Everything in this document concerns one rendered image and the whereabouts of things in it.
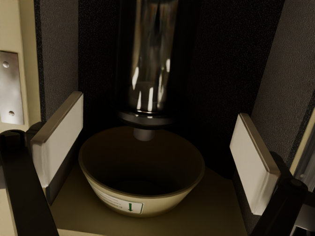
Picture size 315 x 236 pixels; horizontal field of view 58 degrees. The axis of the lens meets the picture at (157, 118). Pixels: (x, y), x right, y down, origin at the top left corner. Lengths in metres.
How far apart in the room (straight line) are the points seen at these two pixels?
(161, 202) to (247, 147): 0.19
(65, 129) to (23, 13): 0.15
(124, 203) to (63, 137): 0.19
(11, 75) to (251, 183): 0.22
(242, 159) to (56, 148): 0.11
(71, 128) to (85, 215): 0.21
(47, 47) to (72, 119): 0.13
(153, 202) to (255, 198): 0.20
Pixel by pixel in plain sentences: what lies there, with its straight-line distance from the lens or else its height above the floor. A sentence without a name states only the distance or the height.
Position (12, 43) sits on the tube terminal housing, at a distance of 0.28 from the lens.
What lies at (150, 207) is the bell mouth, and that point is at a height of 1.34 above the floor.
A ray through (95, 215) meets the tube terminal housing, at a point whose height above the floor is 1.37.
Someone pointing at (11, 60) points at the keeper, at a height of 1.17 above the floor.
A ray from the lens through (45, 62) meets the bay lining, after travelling 0.31.
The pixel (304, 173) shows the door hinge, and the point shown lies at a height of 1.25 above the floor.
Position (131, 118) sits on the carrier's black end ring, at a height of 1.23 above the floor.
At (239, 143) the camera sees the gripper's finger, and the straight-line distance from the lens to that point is 0.20.
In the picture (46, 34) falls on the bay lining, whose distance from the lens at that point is 0.31.
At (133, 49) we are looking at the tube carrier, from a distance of 0.30.
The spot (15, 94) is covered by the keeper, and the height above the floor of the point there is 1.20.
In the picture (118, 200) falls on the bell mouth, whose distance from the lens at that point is 0.35.
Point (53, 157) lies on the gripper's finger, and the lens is 0.17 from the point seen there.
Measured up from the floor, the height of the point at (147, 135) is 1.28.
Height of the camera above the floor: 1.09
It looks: 26 degrees up
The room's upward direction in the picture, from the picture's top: 172 degrees counter-clockwise
